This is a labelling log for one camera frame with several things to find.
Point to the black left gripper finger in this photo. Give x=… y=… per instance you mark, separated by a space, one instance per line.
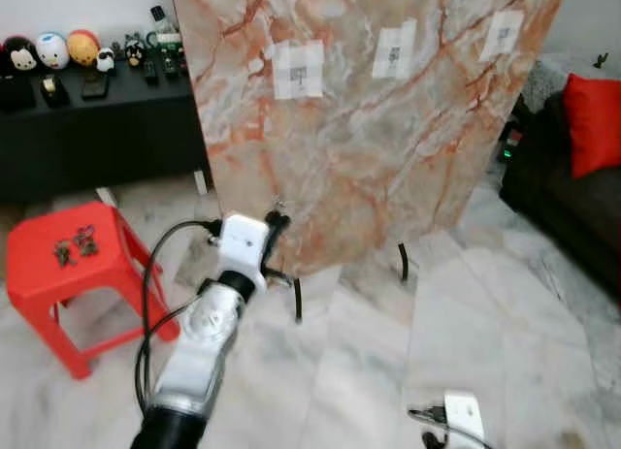
x=270 y=231
x=283 y=231

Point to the bunch of keys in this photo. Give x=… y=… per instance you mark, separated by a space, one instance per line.
x=87 y=240
x=64 y=254
x=279 y=207

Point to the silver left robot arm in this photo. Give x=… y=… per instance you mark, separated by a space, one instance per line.
x=199 y=352

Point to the white taped hook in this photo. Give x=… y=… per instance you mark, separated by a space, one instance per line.
x=502 y=36
x=298 y=71
x=395 y=49

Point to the black board stand leg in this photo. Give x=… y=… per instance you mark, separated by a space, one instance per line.
x=298 y=302
x=404 y=263

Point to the orange marble board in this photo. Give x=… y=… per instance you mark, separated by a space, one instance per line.
x=388 y=168

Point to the black low cabinet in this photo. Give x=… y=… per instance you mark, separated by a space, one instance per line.
x=97 y=139

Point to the black remote control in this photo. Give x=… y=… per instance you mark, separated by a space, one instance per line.
x=149 y=71

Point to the red plastic stool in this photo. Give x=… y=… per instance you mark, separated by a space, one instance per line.
x=58 y=284

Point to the black cat figure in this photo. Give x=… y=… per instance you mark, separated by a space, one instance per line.
x=134 y=51

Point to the small black box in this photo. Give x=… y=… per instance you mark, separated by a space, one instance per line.
x=94 y=85

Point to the small white black figure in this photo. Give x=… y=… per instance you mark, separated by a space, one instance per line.
x=105 y=61

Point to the black device with green light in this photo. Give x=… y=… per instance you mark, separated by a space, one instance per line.
x=509 y=144

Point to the wristwatch on black stand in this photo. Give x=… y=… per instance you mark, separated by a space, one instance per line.
x=52 y=90

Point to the yellow red round plush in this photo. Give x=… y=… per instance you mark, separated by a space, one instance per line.
x=82 y=48

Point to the red cushion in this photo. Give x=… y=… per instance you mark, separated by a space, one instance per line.
x=594 y=124

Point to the black sofa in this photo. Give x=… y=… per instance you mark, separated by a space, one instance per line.
x=563 y=216

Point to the white blue round plush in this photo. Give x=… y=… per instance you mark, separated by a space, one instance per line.
x=52 y=51

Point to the tiny black figurine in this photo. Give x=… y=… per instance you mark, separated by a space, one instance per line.
x=601 y=60

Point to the black mouse plush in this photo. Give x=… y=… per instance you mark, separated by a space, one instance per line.
x=17 y=56

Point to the grey sofa cover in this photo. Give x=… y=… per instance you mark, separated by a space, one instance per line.
x=548 y=76

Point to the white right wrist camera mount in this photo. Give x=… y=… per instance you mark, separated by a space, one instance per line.
x=464 y=420

